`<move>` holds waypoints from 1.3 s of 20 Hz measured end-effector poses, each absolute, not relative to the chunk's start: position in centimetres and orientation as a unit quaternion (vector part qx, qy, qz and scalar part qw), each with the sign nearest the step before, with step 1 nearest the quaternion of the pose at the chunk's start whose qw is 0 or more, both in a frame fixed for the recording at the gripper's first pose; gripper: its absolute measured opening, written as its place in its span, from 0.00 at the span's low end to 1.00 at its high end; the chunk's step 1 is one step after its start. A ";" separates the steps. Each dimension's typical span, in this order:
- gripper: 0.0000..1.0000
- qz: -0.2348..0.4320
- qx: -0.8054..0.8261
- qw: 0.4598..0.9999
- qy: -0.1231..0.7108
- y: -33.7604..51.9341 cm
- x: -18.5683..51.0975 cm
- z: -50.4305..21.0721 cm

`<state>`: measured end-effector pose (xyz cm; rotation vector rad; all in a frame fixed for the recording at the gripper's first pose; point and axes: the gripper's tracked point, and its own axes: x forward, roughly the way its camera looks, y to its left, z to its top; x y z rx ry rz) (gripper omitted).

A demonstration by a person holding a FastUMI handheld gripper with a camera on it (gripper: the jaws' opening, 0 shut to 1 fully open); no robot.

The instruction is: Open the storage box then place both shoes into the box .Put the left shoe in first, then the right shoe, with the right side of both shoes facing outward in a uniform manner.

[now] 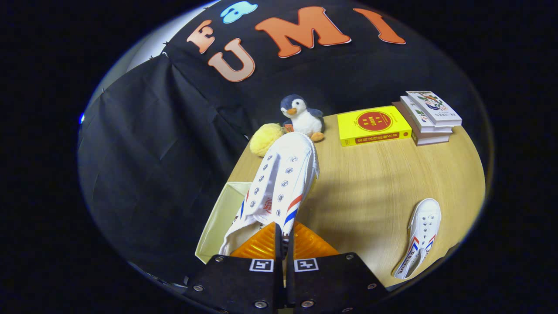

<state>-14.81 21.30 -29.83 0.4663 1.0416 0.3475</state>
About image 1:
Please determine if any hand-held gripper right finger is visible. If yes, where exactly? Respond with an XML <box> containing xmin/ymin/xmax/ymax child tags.
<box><xmin>286</xmin><ymin>220</ymin><xmax>388</xmax><ymax>314</ymax></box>

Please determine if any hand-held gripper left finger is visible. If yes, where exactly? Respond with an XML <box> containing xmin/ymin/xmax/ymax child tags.
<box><xmin>182</xmin><ymin>221</ymin><xmax>286</xmax><ymax>314</ymax></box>

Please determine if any beige fabric storage box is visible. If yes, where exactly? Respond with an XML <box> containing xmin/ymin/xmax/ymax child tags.
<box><xmin>194</xmin><ymin>181</ymin><xmax>262</xmax><ymax>265</ymax></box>

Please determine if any white striped canvas shoe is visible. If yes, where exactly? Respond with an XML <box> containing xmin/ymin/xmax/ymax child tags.
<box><xmin>394</xmin><ymin>198</ymin><xmax>442</xmax><ymax>280</ymax></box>
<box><xmin>218</xmin><ymin>132</ymin><xmax>320</xmax><ymax>258</ymax></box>

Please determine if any yellow bun plush toy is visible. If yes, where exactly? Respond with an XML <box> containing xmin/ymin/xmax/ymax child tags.
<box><xmin>249</xmin><ymin>123</ymin><xmax>286</xmax><ymax>157</ymax></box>

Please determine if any penguin plush toy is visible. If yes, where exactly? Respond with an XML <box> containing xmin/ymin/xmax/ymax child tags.
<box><xmin>280</xmin><ymin>94</ymin><xmax>326</xmax><ymax>143</ymax></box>

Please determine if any yellow book with red circle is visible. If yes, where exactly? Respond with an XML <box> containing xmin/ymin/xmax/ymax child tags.
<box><xmin>337</xmin><ymin>106</ymin><xmax>412</xmax><ymax>147</ymax></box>

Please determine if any brown cover book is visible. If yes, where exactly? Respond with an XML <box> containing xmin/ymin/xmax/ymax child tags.
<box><xmin>391</xmin><ymin>101</ymin><xmax>450</xmax><ymax>146</ymax></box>

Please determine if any white illustrated cover book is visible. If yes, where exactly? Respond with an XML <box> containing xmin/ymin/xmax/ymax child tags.
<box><xmin>406</xmin><ymin>90</ymin><xmax>463</xmax><ymax>128</ymax></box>

